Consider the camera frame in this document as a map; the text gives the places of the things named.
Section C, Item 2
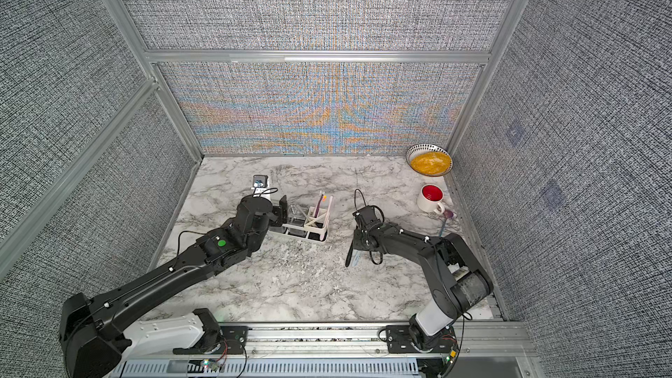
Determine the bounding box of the white mug red inside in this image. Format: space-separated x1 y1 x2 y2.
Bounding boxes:
416 185 446 215

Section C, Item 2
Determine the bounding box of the iridescent purple blue spoon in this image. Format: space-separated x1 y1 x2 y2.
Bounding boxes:
439 209 454 236

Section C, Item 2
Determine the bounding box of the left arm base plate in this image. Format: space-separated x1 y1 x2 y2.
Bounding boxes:
173 325 250 355

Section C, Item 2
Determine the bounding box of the black toothbrush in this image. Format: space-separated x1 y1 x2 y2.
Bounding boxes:
345 240 355 268

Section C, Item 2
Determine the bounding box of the cream toothbrush holder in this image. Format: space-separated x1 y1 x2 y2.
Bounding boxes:
269 205 331 243

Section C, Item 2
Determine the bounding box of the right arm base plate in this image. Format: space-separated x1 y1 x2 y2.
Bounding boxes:
381 325 459 355

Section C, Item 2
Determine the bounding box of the white vented cable duct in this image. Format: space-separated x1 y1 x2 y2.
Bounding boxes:
108 358 421 377

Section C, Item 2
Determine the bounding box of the light blue toothbrush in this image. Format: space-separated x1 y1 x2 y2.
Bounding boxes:
350 250 362 267

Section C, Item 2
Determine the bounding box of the patterned white bowl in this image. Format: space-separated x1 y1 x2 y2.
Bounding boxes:
406 143 453 177

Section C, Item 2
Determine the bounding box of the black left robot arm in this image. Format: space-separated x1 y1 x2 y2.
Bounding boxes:
59 195 288 377

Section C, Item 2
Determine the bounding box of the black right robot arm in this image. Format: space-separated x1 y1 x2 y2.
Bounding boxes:
345 205 494 352

